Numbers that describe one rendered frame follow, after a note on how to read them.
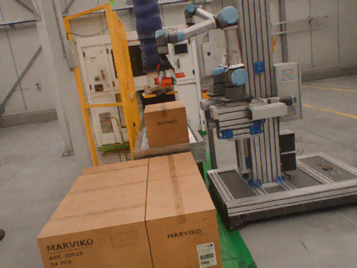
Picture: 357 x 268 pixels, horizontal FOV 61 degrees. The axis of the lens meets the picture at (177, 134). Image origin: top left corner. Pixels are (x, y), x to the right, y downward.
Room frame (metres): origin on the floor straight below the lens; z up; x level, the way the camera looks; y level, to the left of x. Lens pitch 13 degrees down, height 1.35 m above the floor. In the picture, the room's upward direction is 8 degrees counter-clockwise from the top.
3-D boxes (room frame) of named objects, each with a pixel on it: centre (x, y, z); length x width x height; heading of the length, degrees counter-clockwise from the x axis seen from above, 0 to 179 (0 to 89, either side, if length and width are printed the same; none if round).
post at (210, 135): (3.41, -0.38, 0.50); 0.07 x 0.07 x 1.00; 2
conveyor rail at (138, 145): (3.97, 0.47, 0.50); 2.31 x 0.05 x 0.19; 2
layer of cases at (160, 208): (2.13, 0.37, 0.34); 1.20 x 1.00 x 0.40; 2
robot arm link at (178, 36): (2.23, -0.08, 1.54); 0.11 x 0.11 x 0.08; 3
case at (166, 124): (3.17, 0.10, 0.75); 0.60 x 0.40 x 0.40; 3
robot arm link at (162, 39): (2.21, 0.01, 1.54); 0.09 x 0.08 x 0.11; 93
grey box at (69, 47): (3.52, 1.04, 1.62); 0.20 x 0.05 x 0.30; 2
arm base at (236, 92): (2.37, -0.49, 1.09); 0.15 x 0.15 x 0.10
